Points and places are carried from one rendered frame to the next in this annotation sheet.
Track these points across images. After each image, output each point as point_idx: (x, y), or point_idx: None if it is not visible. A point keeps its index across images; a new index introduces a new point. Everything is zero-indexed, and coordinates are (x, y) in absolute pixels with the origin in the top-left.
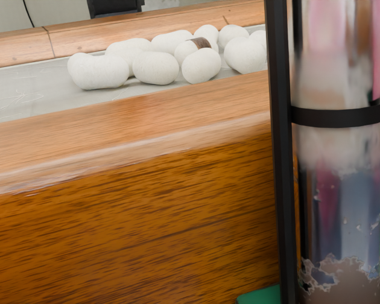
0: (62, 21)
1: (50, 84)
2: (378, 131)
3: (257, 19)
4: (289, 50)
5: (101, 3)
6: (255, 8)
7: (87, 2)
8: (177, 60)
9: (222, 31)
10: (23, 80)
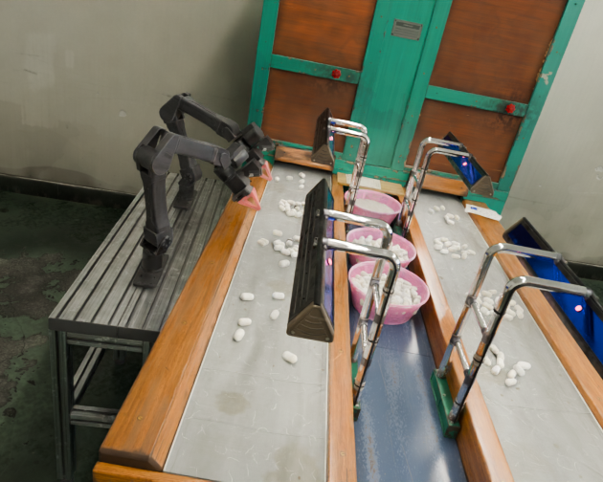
0: None
1: (285, 217)
2: None
3: (262, 189)
4: None
5: (195, 181)
6: (260, 186)
7: (189, 181)
8: (297, 209)
9: (289, 201)
10: (276, 217)
